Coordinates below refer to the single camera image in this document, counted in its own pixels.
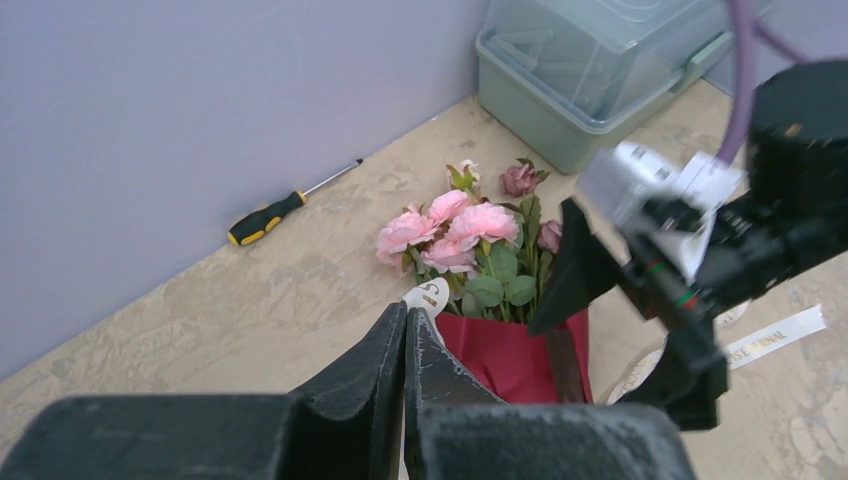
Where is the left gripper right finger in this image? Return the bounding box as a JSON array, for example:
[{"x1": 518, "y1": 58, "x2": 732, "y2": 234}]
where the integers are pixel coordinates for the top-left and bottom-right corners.
[{"x1": 404, "y1": 308, "x2": 696, "y2": 480}]

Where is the pink flower bouquet red wrap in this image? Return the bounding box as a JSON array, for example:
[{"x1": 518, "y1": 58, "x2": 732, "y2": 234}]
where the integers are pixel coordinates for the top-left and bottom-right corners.
[{"x1": 376, "y1": 158, "x2": 593, "y2": 404}]

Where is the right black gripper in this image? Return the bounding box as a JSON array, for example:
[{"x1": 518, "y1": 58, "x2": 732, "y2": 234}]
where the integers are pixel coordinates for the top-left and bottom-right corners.
[{"x1": 528, "y1": 59, "x2": 847, "y2": 431}]

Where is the yellow black screwdriver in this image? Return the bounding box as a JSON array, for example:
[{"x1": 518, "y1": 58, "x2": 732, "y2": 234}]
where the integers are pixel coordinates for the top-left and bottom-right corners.
[{"x1": 227, "y1": 158, "x2": 364, "y2": 246}]

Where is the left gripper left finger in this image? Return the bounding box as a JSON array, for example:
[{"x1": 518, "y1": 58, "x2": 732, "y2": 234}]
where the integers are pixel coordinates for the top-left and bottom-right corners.
[{"x1": 1, "y1": 302, "x2": 407, "y2": 479}]

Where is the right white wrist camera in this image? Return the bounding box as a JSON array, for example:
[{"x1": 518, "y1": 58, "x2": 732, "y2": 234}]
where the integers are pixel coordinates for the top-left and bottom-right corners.
[{"x1": 577, "y1": 141, "x2": 746, "y2": 285}]

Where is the cream printed ribbon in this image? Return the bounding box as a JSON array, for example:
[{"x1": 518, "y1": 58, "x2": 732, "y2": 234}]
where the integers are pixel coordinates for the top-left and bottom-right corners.
[{"x1": 402, "y1": 278, "x2": 826, "y2": 404}]

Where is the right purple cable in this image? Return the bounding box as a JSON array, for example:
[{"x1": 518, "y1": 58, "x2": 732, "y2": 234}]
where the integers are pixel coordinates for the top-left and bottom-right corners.
[{"x1": 715, "y1": 0, "x2": 810, "y2": 167}]

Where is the green translucent plastic toolbox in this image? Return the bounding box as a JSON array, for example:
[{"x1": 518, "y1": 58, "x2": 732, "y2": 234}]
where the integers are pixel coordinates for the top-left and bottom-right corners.
[{"x1": 475, "y1": 0, "x2": 732, "y2": 175}]

